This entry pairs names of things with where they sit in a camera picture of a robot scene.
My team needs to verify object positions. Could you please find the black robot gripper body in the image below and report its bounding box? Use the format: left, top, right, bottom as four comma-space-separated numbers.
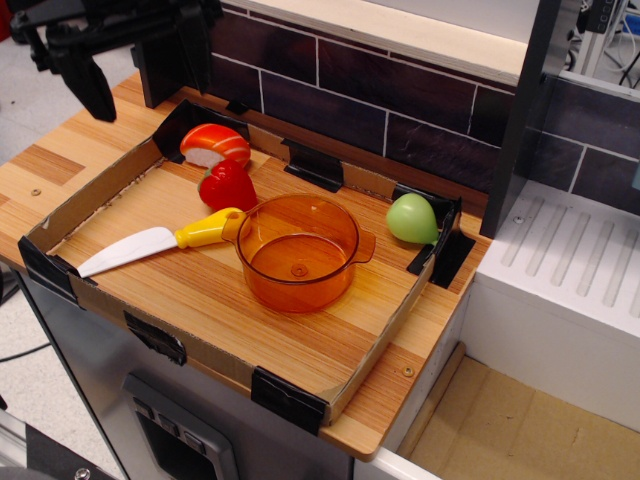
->
12, 1, 222, 91

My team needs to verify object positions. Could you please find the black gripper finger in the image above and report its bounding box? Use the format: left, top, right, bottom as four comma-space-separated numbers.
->
50, 48, 117, 122

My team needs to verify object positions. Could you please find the salmon sushi toy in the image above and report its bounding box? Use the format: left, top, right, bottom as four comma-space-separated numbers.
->
180, 123, 251, 168

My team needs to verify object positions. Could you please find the orange transparent plastic pot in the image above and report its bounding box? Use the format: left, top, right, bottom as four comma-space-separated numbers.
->
222, 194, 376, 313

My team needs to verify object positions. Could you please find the cardboard fence with black tape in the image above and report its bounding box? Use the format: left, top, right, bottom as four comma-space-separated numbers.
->
17, 101, 486, 451

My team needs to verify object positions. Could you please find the red toy strawberry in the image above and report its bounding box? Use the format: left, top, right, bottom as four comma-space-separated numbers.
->
198, 159, 258, 211

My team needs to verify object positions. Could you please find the silver toy oven front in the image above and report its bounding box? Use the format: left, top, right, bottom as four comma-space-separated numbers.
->
19, 275, 354, 479

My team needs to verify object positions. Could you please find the green toy pear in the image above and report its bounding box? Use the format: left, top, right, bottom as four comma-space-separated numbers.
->
386, 193, 439, 245

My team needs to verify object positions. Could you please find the white toy sink drainboard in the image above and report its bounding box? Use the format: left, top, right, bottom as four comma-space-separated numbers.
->
461, 182, 639, 429

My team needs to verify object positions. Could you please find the dark left backsplash post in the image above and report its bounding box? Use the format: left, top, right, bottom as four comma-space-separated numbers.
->
132, 37, 195, 108

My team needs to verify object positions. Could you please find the yellow handled toy knife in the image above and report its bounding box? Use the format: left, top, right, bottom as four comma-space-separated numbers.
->
77, 207, 246, 278

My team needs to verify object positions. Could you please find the dark grey vertical post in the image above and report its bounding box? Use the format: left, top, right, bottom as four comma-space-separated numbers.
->
480, 1, 576, 238

